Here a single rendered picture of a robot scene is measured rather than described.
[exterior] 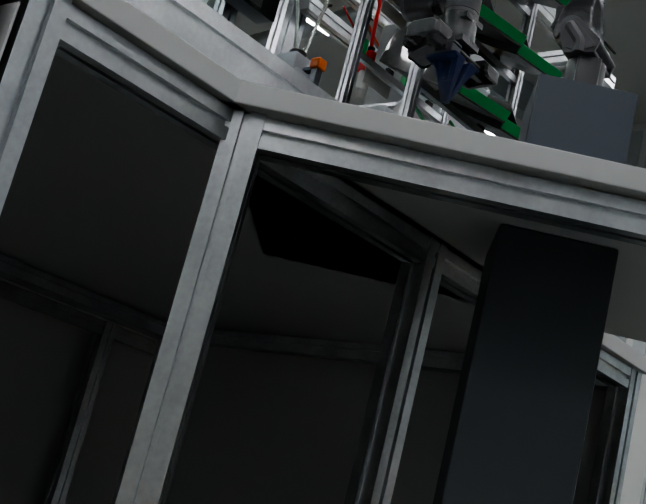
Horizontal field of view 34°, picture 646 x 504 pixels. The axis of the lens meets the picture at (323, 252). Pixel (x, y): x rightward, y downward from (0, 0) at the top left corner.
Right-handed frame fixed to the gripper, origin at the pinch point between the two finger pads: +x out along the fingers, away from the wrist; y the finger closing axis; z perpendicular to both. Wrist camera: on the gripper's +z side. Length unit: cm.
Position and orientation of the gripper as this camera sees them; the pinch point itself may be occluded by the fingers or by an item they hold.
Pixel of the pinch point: (448, 83)
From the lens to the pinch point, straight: 171.5
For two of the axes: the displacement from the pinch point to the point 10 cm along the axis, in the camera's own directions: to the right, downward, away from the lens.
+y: -6.1, -3.4, -7.1
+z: -7.6, 0.2, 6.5
